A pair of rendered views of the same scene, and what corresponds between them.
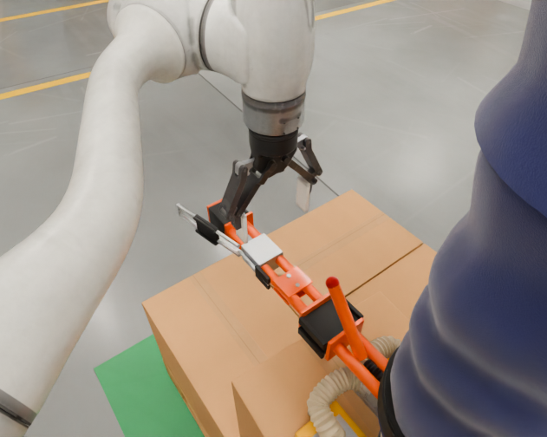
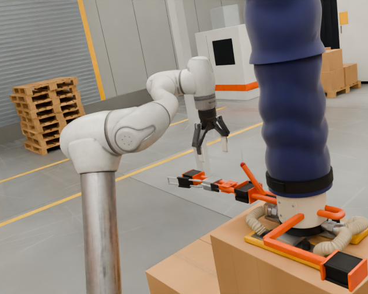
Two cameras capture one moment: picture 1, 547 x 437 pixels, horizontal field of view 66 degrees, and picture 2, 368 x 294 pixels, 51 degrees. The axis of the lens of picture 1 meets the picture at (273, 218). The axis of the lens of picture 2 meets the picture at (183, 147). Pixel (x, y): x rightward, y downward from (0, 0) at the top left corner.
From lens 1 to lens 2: 105 cm
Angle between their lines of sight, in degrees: 29
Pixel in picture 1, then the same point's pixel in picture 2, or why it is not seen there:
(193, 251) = not seen: hidden behind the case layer
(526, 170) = (253, 59)
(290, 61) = (208, 80)
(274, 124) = (206, 104)
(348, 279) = not seen: hidden behind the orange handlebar
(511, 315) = (267, 93)
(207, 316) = (187, 269)
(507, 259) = (262, 83)
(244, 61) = (193, 84)
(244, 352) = (214, 279)
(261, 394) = (225, 234)
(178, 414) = not seen: outside the picture
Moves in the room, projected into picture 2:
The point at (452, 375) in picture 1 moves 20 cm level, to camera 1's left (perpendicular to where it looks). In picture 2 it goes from (269, 128) to (209, 139)
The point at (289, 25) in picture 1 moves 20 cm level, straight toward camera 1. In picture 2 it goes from (206, 70) to (210, 75)
